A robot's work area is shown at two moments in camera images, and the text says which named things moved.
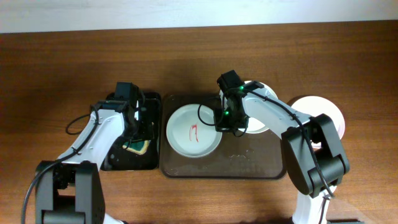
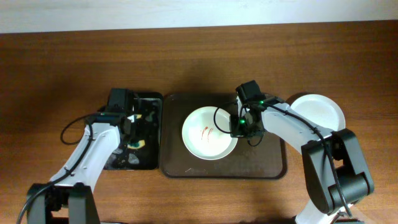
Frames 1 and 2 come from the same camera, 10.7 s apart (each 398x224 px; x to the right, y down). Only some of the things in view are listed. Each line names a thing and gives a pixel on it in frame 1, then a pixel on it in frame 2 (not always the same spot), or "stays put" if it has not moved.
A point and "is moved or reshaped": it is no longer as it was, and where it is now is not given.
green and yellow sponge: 138,147 is moved or reshaped
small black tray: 118,157 stays put
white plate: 313,106 stays put
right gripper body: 224,125 to 237,131
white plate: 253,126 is moved or reshaped
